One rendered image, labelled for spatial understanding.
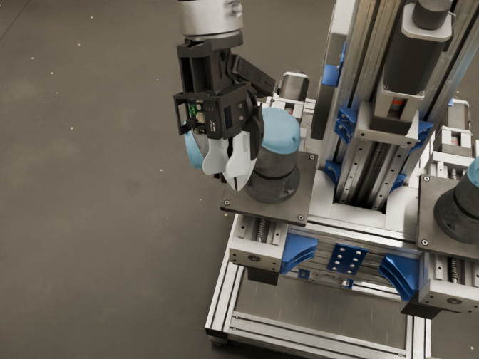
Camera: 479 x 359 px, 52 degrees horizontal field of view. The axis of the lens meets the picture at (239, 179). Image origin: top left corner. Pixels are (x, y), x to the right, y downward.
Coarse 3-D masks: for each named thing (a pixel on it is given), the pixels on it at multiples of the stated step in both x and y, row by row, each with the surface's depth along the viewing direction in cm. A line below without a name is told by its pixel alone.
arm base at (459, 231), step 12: (444, 192) 124; (444, 204) 119; (456, 204) 115; (444, 216) 119; (456, 216) 116; (468, 216) 113; (444, 228) 120; (456, 228) 117; (468, 228) 115; (456, 240) 119; (468, 240) 118
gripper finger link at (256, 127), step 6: (258, 108) 62; (252, 114) 63; (258, 114) 62; (252, 120) 63; (258, 120) 63; (246, 126) 63; (252, 126) 63; (258, 126) 62; (252, 132) 63; (258, 132) 63; (252, 138) 64; (258, 138) 64; (252, 144) 64; (258, 144) 64; (252, 150) 65; (258, 150) 65; (252, 156) 65
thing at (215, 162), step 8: (216, 144) 66; (224, 144) 66; (232, 144) 67; (208, 152) 65; (216, 152) 66; (224, 152) 67; (208, 160) 65; (216, 160) 66; (224, 160) 67; (208, 168) 65; (216, 168) 66; (224, 168) 68; (224, 176) 69; (232, 184) 69
